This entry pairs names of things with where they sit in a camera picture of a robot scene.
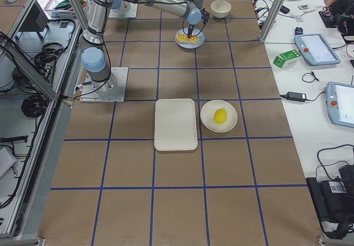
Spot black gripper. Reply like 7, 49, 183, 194
188, 8, 210, 39

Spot blue plate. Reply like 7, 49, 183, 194
175, 28, 205, 49

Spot striped bread loaf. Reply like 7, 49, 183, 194
176, 33, 199, 44

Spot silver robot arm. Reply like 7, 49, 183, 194
79, 0, 210, 92

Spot white round plate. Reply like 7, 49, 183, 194
200, 100, 238, 133

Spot white bowl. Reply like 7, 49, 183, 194
210, 0, 232, 19

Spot yellow lemon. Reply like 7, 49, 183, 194
213, 108, 227, 124

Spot white rectangular tray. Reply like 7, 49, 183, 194
154, 98, 198, 151

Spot black phone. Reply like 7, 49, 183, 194
280, 6, 290, 14

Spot green white carton box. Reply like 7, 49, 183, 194
273, 49, 301, 69

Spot black power adapter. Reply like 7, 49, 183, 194
287, 92, 307, 102

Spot teach pendant tablet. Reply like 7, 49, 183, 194
294, 34, 341, 66
325, 82, 353, 128

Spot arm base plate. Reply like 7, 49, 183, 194
79, 67, 128, 103
108, 2, 138, 19

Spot aluminium frame post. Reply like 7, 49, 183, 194
259, 0, 285, 43

